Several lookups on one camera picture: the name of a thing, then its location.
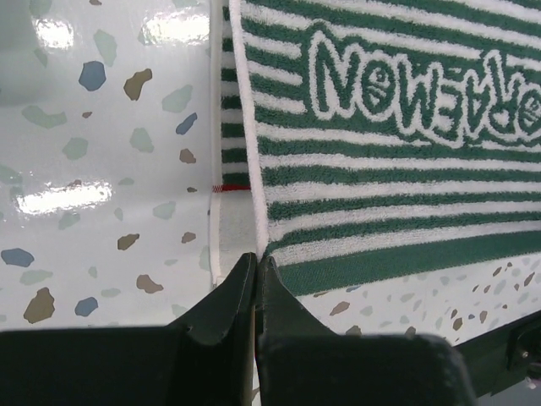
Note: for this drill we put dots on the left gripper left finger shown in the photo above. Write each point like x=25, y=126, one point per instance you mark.
x=204, y=357

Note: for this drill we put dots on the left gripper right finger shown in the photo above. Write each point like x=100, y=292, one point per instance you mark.
x=300, y=361

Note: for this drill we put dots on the green white striped towel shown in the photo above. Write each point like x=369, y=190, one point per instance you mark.
x=381, y=139

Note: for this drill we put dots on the black mounting base plate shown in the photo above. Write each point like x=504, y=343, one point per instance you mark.
x=503, y=357

